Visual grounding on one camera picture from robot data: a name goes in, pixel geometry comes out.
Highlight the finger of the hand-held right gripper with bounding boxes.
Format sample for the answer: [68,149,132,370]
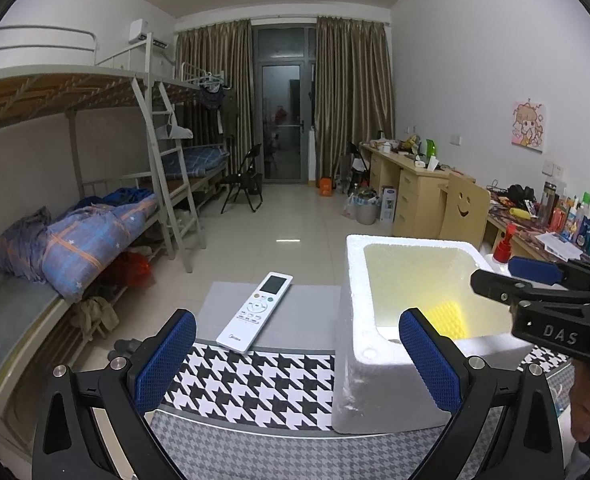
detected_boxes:
[508,256,590,292]
[470,269,590,307]

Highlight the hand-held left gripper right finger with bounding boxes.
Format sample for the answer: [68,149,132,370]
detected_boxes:
[399,308,566,480]

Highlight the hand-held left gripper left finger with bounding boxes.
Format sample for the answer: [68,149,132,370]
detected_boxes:
[31,308,197,480]

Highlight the white foam box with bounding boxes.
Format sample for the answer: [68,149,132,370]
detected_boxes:
[332,233,542,434]

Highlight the person's right hand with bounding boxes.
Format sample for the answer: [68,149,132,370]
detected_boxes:
[570,362,590,443]

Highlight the white paper sheet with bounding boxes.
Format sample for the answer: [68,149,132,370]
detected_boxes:
[533,231,584,260]

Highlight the white bottle with red pump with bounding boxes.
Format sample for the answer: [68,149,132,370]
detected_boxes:
[492,223,518,264]

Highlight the yellow sponge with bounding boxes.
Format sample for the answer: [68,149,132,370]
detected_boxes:
[426,300,469,341]

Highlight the dark slippers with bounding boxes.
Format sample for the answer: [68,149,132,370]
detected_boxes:
[107,338,139,362]

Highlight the wooden desk with patterned cloth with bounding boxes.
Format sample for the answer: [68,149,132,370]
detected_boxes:
[482,191,590,273]

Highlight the row of toiletry bottles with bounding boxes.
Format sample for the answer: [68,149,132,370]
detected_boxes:
[541,180,590,257]

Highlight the black bag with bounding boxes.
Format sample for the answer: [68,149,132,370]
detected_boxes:
[506,185,536,204]

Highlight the wooden chair with smiley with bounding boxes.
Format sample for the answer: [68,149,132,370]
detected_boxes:
[439,172,492,244]

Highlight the olive cloth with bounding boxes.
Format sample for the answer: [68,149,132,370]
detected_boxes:
[72,295,119,334]

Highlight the houndstooth tablecloth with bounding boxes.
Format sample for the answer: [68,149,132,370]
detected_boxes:
[147,281,576,480]

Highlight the red bag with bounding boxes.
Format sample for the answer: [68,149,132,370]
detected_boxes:
[117,252,154,287]

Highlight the white remote control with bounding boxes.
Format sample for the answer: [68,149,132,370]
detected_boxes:
[216,271,294,353]

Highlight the wooden desk with drawers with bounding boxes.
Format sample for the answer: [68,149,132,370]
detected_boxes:
[359,142,476,239]

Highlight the white and blue carton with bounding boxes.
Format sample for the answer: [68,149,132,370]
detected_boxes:
[379,185,398,222]

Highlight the blue plaid quilt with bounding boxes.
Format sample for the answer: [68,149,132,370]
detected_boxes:
[0,187,159,302]

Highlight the white bucket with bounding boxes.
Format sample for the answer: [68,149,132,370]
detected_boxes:
[344,192,381,225]

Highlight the grey mattress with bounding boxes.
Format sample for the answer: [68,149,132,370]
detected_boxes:
[0,277,59,403]

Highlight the metal bed ladder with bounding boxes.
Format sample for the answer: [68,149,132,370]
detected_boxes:
[131,77,208,274]

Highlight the metal bunk bed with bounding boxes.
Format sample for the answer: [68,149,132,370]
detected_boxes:
[150,60,236,213]
[0,26,206,423]

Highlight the black folding chair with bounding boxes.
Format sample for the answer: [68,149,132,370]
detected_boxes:
[219,143,265,214]

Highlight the blue bedding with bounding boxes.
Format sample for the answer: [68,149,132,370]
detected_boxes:
[162,144,228,177]

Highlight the white clothes hanger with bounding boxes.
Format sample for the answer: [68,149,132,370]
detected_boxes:
[155,109,194,140]

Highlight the brown curtain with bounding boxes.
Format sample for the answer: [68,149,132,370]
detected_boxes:
[316,15,394,182]
[175,18,254,178]

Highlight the hanging dark clothes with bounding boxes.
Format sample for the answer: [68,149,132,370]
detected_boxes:
[198,82,236,137]

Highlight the glass balcony door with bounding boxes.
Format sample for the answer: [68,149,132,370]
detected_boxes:
[252,27,318,184]

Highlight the white air conditioner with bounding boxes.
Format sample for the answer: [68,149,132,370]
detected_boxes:
[129,19,170,47]

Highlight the cartoon wall poster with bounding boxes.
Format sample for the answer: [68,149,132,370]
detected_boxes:
[512,101,547,152]

